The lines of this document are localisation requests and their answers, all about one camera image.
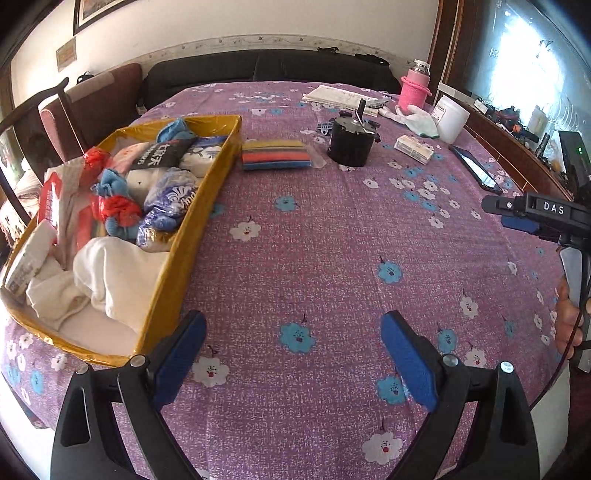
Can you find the blue white patterned bag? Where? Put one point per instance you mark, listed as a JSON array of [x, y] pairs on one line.
[[168, 203]]

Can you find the small white box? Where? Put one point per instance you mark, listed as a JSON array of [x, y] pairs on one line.
[[414, 148]]

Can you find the patterned glass panel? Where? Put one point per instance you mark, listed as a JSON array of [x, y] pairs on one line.
[[531, 46]]

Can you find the grey plastic mount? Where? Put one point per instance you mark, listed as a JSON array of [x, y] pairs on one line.
[[325, 128]]

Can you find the black smartphone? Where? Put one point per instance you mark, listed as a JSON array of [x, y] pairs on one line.
[[475, 168]]

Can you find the dark wooden chair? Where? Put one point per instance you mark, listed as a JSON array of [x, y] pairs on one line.
[[27, 108]]

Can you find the black electronic device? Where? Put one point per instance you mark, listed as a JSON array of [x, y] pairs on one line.
[[575, 161]]

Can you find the blue cloth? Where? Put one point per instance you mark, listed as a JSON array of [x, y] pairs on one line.
[[173, 129]]

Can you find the red plastic bag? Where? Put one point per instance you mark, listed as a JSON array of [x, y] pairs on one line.
[[117, 207]]

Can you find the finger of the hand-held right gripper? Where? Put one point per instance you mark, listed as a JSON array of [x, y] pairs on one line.
[[517, 224]]

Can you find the black sofa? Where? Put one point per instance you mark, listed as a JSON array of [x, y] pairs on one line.
[[277, 67]]

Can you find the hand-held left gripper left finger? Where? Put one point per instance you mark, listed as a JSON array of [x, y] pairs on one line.
[[182, 350]]

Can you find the stack of papers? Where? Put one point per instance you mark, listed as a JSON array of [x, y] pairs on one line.
[[332, 94]]

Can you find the white plastic jar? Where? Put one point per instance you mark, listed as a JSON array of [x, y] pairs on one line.
[[451, 120]]

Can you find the person's right hand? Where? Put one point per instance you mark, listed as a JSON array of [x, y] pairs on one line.
[[565, 323]]

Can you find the blue wet wipes pack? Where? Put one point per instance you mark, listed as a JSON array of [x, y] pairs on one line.
[[210, 143]]

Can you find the blue sock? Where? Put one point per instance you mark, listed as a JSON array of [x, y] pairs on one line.
[[111, 182]]

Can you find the wall plaque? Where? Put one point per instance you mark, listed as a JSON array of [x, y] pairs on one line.
[[66, 53]]

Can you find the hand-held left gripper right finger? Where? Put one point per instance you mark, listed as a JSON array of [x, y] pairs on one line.
[[406, 355]]

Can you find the purple floral tablecloth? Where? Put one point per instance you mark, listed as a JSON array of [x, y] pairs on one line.
[[323, 258]]

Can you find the pink packet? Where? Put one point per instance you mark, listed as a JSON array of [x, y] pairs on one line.
[[124, 154]]

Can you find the pink sleeved bottle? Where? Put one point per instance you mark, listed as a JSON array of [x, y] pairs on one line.
[[414, 92]]

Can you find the large white cloth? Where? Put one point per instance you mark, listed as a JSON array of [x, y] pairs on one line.
[[124, 277]]

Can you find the framed picture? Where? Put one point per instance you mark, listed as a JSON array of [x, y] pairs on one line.
[[92, 14]]

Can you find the wooden cabinet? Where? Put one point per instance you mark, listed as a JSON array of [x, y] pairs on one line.
[[508, 138]]

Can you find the small white cloth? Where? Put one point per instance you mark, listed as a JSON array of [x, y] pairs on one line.
[[51, 295]]

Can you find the white floral tissue pack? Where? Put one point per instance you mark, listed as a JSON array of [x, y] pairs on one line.
[[198, 164]]

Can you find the white glove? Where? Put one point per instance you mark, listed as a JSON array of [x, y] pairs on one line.
[[418, 122]]

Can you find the coloured cloth pack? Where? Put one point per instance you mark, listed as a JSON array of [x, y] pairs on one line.
[[277, 157]]

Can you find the yellow cardboard box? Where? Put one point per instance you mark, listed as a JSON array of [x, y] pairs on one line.
[[184, 258]]

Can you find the black label white packet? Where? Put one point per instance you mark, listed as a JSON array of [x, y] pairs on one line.
[[157, 154]]

